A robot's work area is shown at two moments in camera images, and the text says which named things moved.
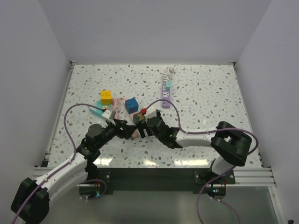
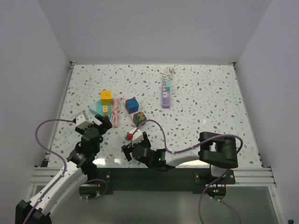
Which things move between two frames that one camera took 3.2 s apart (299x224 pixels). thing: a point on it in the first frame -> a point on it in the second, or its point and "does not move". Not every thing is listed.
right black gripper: x=141 y=127 -> x=127 y=149
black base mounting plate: x=163 y=181 does not move
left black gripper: x=126 y=130 -> x=105 y=125
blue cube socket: x=131 y=105 does not move
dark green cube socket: x=138 y=118 does not move
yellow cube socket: x=106 y=97 does not move
